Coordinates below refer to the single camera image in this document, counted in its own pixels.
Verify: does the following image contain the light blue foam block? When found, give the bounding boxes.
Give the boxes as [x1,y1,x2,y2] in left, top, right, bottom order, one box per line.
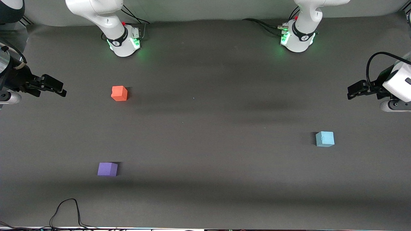
[315,131,335,148]

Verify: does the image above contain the orange foam block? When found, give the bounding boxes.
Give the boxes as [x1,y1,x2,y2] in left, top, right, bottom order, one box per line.
[111,86,128,102]

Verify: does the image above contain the purple foam block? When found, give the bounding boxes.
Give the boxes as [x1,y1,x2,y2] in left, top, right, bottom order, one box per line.
[97,162,118,177]

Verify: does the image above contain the dark grey table mat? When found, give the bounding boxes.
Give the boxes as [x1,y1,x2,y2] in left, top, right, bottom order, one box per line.
[0,11,411,230]

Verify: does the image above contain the black left arm wrist cable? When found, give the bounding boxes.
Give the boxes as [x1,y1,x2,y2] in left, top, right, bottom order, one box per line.
[367,52,411,91]

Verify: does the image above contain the black left arm base cables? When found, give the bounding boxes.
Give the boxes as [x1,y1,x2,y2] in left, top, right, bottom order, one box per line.
[242,6,301,37]

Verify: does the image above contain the black looped cable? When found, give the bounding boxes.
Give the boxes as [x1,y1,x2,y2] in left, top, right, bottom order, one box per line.
[49,198,97,230]

